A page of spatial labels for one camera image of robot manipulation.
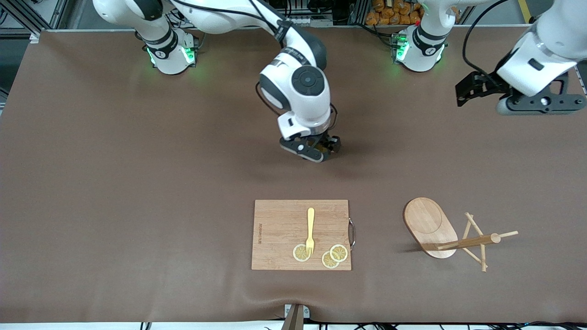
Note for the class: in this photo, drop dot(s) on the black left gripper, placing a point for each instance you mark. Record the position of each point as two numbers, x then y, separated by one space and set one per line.
489 84

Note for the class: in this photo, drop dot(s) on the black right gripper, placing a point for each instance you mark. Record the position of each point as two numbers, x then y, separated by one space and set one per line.
329 141

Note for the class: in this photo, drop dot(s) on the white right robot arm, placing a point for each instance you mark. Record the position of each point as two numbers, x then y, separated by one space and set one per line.
302 82

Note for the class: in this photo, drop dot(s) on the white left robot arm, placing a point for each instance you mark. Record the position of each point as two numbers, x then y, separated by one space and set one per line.
541 50

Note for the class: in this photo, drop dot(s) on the wooden mug tree rack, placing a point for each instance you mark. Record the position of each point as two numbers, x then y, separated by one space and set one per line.
426 220

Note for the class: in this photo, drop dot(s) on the wooden cutting board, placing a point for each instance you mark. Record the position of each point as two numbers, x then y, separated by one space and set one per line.
279 229

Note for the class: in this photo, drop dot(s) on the lemon slice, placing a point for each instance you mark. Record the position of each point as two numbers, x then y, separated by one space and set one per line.
328 262
339 252
299 253

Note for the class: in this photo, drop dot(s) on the orange snack bag pile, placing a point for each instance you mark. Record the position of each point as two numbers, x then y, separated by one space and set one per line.
390 16

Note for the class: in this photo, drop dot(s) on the slim white power strip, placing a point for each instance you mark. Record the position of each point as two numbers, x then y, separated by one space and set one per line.
307 20

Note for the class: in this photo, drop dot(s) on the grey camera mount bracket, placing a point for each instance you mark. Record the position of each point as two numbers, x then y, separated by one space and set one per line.
296 318

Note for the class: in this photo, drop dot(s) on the aluminium frame profile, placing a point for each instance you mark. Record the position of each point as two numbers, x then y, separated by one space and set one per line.
57 13

